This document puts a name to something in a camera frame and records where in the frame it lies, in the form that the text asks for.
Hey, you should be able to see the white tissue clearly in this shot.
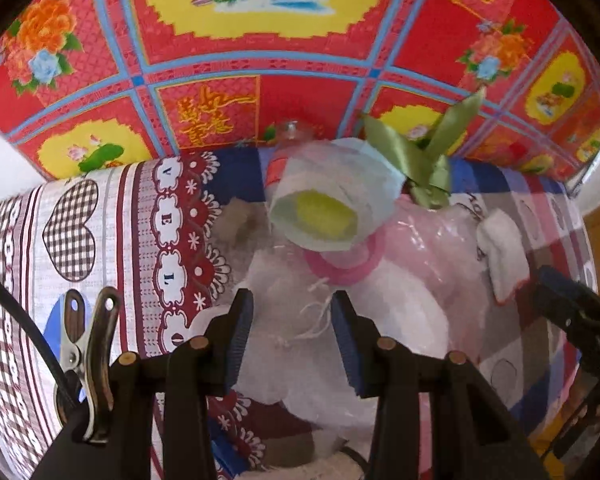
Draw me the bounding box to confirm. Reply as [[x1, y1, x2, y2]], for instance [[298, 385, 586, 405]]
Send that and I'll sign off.
[[477, 209, 530, 304]]

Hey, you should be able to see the silver spring clamp left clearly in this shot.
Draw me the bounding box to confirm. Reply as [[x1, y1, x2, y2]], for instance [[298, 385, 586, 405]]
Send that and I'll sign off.
[[55, 286, 122, 444]]

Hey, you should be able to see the clear plastic packaging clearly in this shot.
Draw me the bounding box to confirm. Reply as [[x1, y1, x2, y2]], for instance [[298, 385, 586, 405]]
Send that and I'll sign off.
[[189, 194, 502, 426]]

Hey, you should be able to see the smartphone on bed corner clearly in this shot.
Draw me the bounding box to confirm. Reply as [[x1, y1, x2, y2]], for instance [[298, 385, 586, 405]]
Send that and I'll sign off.
[[566, 150, 600, 198]]

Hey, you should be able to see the patchwork heart bed sheet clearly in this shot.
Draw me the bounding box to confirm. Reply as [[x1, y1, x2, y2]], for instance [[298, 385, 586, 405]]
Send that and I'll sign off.
[[0, 148, 598, 479]]

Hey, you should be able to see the green satin ribbon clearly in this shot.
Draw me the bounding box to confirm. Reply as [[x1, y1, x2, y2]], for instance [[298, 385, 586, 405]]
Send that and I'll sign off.
[[362, 84, 486, 209]]

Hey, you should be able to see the small clear bottle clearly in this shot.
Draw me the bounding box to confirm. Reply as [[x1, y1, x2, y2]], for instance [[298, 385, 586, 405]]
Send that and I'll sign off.
[[263, 120, 318, 201]]

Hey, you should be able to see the red floral headboard cloth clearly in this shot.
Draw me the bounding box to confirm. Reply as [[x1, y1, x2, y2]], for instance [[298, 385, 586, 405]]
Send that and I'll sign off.
[[0, 0, 600, 180]]

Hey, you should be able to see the pink plastic ring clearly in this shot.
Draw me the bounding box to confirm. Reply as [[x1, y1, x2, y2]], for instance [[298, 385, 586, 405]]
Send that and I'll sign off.
[[302, 232, 386, 288]]

